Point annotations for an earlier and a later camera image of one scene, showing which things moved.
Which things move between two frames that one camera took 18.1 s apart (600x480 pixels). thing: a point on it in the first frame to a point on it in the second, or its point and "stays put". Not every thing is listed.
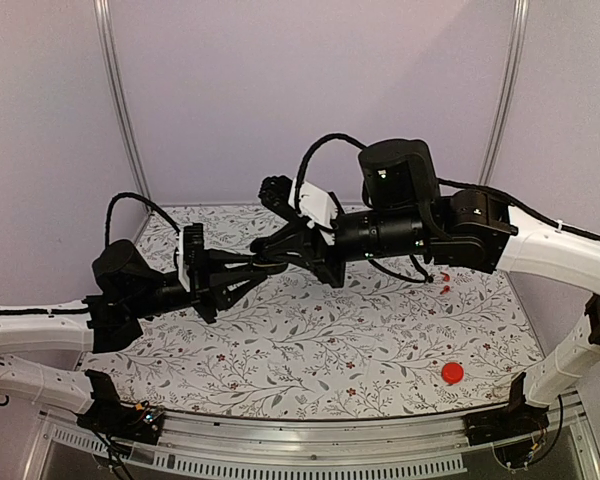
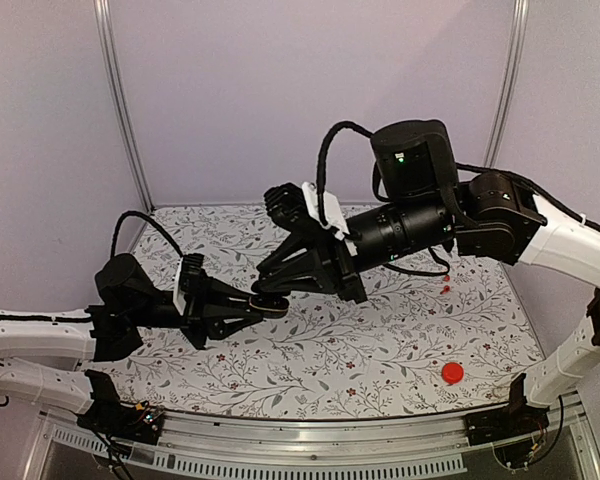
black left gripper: [214, 289] to [206, 307]
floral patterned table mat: [287, 346] stays put
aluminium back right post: [519, 35] stays put
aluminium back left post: [103, 13] stays put
